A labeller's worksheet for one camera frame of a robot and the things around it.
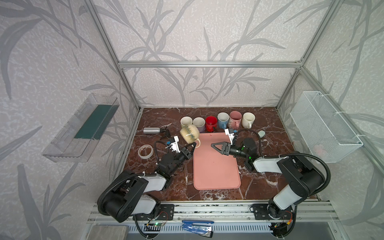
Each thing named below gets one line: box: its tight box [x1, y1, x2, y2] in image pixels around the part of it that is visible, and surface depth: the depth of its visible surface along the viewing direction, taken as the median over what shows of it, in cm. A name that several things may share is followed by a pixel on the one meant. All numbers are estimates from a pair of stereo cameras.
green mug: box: [180, 116, 193, 129], surface depth 103 cm
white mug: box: [242, 112, 256, 129], surface depth 104 cm
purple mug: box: [193, 117, 206, 133], surface depth 105 cm
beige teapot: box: [180, 124, 201, 148], surface depth 79 cm
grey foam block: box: [86, 224, 129, 240], surface depth 68 cm
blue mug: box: [217, 112, 230, 130], surface depth 104 cm
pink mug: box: [228, 110, 243, 130], surface depth 104 cm
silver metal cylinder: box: [143, 127, 161, 135], surface depth 105 cm
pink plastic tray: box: [193, 132, 241, 190], surface depth 86 cm
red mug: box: [205, 116, 218, 132], surface depth 104 cm
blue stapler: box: [182, 220, 215, 238], surface depth 69 cm
